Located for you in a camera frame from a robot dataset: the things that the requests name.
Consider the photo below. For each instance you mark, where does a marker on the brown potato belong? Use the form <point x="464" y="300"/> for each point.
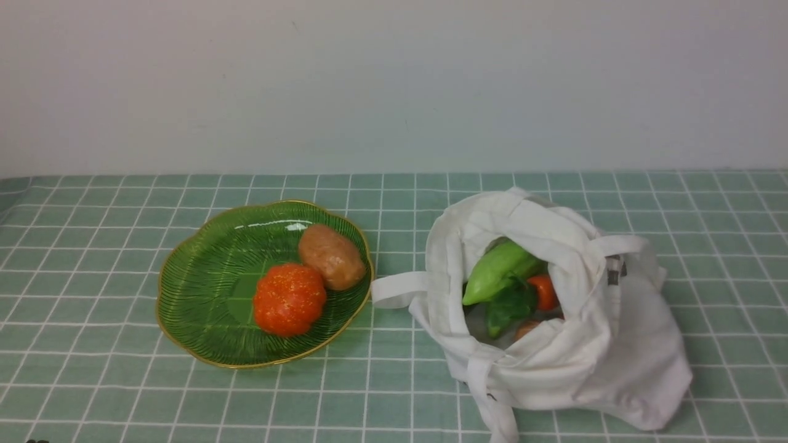
<point x="336" y="258"/>

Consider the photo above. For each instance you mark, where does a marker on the white cloth bag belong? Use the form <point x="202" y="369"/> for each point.
<point x="617" y="349"/>

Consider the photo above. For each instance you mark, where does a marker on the light green pepper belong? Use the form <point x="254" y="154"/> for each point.
<point x="503" y="266"/>

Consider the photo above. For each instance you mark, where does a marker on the dark green leafy vegetable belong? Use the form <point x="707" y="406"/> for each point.
<point x="516" y="302"/>

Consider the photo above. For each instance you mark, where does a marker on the orange red tomato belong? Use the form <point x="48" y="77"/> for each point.
<point x="547" y="299"/>

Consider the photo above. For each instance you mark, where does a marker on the green glass plate gold rim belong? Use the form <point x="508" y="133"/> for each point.
<point x="207" y="284"/>

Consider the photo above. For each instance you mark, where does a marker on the green checkered tablecloth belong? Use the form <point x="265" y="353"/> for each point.
<point x="83" y="359"/>

